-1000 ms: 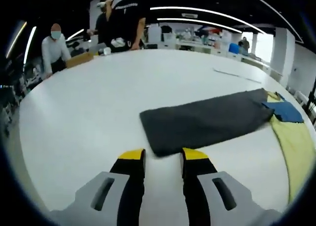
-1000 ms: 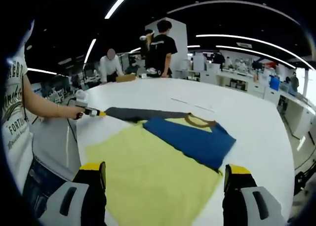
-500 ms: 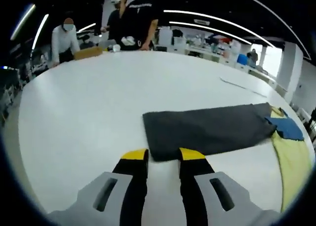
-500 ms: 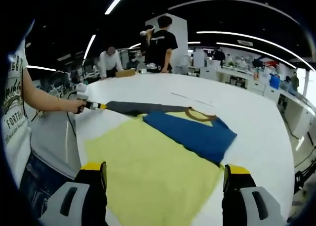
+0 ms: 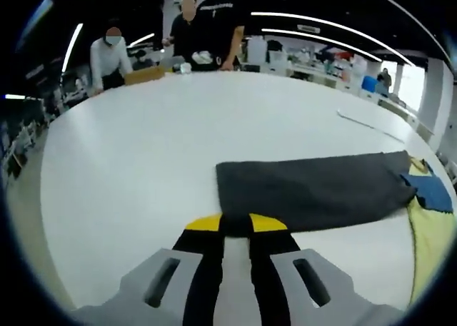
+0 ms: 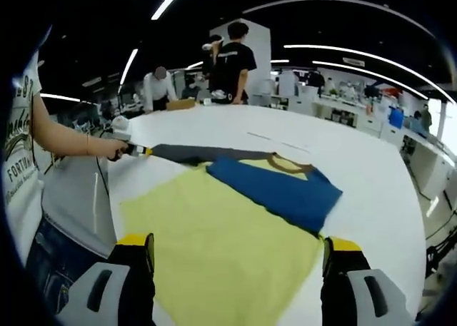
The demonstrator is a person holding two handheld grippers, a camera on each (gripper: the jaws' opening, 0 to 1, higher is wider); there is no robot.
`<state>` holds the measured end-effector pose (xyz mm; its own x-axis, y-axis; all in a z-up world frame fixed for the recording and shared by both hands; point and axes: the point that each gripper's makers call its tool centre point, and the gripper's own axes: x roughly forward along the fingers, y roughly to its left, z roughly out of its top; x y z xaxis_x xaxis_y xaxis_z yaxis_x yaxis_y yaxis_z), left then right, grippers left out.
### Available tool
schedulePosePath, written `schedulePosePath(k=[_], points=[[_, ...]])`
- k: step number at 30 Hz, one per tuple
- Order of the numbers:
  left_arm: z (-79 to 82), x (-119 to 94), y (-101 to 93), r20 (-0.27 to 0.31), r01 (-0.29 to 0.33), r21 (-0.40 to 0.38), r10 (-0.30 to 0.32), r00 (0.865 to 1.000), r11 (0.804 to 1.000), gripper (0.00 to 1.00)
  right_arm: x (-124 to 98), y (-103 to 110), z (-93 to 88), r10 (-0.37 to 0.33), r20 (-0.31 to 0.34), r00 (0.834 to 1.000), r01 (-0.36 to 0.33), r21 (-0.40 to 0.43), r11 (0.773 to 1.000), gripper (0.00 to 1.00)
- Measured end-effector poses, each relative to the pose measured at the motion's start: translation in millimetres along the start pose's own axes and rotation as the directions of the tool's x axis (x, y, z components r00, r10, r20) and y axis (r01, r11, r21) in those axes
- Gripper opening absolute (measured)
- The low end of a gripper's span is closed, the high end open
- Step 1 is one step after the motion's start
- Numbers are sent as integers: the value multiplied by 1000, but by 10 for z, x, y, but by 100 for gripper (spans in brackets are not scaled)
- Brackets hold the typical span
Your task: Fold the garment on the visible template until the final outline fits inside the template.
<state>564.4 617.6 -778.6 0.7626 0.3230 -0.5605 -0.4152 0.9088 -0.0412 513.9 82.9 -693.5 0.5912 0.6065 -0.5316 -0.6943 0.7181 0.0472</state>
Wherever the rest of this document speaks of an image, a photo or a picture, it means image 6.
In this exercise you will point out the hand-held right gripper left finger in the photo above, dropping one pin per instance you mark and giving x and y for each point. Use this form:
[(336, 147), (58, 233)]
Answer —
[(132, 290)]

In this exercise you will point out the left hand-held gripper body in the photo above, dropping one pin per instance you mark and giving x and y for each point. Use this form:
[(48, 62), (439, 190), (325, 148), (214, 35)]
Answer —
[(120, 124)]

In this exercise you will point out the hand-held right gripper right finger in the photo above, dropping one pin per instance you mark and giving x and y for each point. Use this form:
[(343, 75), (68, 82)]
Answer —
[(339, 290)]

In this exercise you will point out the yellow blue grey garment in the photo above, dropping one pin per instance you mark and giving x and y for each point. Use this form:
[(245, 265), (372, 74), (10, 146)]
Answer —
[(228, 233)]

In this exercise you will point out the person's left hand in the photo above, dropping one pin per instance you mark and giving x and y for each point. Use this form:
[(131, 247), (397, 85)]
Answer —
[(116, 151)]

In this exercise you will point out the cardboard box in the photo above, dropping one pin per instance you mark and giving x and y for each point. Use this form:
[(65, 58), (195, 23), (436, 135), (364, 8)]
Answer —
[(181, 104)]

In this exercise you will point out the person's blue jeans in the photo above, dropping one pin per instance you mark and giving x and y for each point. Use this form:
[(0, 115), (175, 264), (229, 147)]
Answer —
[(53, 269)]

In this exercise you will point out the grey mesh chair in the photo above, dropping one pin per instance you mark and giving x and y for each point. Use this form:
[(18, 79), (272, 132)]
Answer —
[(75, 204)]

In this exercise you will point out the white square column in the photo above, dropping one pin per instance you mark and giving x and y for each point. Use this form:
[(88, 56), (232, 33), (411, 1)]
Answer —
[(257, 55)]

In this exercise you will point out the white lab counter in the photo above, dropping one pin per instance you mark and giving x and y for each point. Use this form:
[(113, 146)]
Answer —
[(421, 155)]

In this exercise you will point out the blue storage box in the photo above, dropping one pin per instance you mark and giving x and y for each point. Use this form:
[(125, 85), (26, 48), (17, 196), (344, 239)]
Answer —
[(396, 116)]

